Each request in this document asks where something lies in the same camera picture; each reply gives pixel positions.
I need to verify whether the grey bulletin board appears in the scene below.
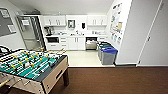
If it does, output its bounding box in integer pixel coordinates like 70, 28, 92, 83
0, 8, 18, 38

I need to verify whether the large wall poster board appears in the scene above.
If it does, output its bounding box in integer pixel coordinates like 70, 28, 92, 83
109, 2, 124, 46

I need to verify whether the white upper cabinet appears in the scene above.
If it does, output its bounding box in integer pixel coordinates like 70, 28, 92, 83
43, 15, 67, 27
87, 14, 108, 27

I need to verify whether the white door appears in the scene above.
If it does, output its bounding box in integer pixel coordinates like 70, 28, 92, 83
138, 0, 168, 67

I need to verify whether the foosball gaming table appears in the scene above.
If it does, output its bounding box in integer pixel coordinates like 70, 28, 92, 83
0, 48, 70, 94

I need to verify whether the grey bin black lid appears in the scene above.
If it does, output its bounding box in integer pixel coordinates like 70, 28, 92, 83
97, 41, 110, 56

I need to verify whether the white sink base cabinet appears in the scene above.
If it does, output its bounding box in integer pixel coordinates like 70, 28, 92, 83
67, 36, 86, 51

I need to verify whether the stainless steel refrigerator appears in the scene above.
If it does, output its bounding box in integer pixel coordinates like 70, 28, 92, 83
16, 14, 47, 53

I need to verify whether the grey bin blue lid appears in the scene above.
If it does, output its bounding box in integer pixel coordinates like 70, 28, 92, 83
100, 47, 119, 66

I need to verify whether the grey bin green lid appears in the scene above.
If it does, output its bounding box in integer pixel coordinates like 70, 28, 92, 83
98, 43, 114, 61

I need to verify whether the white paper notice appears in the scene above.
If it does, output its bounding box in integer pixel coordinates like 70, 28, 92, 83
21, 19, 31, 27

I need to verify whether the black office chair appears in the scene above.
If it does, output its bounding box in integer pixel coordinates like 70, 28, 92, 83
0, 44, 13, 58

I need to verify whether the steel paper towel dispenser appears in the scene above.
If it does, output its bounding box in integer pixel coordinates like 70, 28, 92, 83
67, 19, 76, 29

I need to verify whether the stainless steel dishwasher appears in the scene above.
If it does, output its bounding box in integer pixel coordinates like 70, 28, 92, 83
85, 36, 99, 51

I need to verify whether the black coffee machine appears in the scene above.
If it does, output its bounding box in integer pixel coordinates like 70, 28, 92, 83
44, 26, 54, 37

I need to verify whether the white drawer unit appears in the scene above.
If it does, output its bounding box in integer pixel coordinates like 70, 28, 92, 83
59, 36, 69, 51
97, 35, 108, 44

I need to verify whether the black built-in microwave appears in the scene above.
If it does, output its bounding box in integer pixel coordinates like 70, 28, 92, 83
46, 36, 60, 44

